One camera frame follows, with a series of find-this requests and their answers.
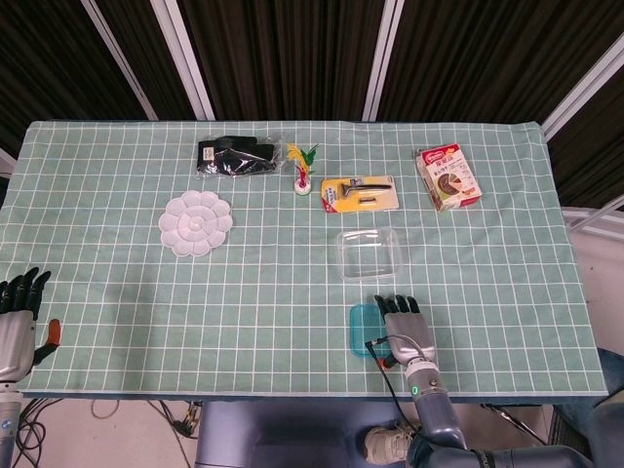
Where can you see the beige sneaker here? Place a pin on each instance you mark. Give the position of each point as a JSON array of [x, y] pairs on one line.
[[385, 443]]

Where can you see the green checked tablecloth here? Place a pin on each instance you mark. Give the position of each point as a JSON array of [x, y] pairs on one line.
[[268, 292]]

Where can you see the wide white double pillar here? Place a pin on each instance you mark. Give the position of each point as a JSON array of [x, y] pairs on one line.
[[185, 58]]

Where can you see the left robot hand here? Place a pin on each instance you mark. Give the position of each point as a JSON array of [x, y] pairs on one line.
[[14, 341]]

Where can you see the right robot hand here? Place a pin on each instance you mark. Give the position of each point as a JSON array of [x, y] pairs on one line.
[[409, 336]]

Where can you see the white pillar with grey edge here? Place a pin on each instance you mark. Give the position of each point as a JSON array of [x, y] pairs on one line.
[[382, 58]]

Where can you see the red and white food box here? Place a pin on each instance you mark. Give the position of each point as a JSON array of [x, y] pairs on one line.
[[451, 178]]

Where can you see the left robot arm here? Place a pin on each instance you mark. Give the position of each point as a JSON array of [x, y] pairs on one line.
[[9, 424]]

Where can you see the dark pleated curtain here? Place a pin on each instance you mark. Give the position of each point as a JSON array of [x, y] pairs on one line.
[[292, 49]]

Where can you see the black gloves in plastic bag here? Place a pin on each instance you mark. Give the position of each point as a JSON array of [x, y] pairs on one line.
[[234, 158]]

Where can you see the blue plastic lid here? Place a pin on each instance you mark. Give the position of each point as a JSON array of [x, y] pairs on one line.
[[365, 326]]

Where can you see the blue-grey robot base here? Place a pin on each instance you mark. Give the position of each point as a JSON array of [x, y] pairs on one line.
[[292, 434]]

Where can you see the razor in yellow blister pack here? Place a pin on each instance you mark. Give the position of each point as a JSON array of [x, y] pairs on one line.
[[358, 195]]

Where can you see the thin white pillar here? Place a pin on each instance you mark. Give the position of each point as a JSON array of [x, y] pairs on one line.
[[119, 58]]

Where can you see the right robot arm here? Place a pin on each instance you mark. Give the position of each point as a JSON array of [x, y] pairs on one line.
[[439, 414]]

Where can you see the white metal rack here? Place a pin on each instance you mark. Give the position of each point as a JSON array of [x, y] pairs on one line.
[[595, 219]]

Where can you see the clear plastic container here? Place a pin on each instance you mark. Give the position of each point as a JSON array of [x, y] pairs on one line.
[[368, 256]]

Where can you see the dark blue under cloth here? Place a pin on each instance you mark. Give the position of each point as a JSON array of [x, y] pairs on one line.
[[292, 396]]

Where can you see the white flower paint palette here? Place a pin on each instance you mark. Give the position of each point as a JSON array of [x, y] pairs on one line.
[[195, 224]]

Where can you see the white slanted frame post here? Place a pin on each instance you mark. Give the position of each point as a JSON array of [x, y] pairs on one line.
[[585, 88]]

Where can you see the colourful feather shuttlecock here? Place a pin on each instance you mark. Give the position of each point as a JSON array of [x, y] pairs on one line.
[[302, 184]]

